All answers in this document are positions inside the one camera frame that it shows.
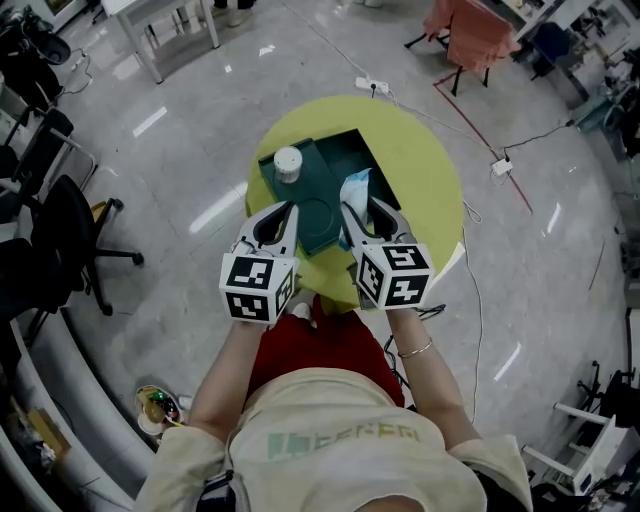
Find thin metal bracelet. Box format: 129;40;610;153
397;337;434;360

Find person's left forearm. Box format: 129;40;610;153
188;317;279;444

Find person's right forearm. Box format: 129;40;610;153
383;305;482;446

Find white shoe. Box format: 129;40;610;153
288;299;319;330

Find curved white counter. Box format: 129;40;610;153
0;299;159;512

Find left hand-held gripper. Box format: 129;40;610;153
218;200;301;327

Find long white power strip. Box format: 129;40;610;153
354;75;391;96

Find bin with colourful trash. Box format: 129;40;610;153
133;383;187;436

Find yellow round table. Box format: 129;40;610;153
244;94;466;316

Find white table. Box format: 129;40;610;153
520;399;640;497
101;0;221;85

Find clear cotton swab jar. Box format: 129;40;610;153
272;145;305;185

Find beige printed t-shirt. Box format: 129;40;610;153
133;367;534;512

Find black office swivel chair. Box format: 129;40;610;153
27;173;146;317

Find dark green box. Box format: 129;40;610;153
317;127;402;224

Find light blue tissue packet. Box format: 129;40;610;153
338;167;381;250

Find dark green tray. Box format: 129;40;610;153
257;138;349;257

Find blue chair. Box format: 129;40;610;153
528;22;575;82

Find red shorts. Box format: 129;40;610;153
246;293;406;409

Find pink cloth-covered chair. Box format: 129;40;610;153
403;0;522;97

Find white floor cable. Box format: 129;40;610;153
460;199;487;426
387;89;496;154

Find cardboard box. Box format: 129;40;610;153
22;405;72;459

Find black metal-frame chair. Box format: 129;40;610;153
0;107;100;201

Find black floor cable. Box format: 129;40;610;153
413;302;447;322
501;119;576;164

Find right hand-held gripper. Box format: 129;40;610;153
339;196;437;312

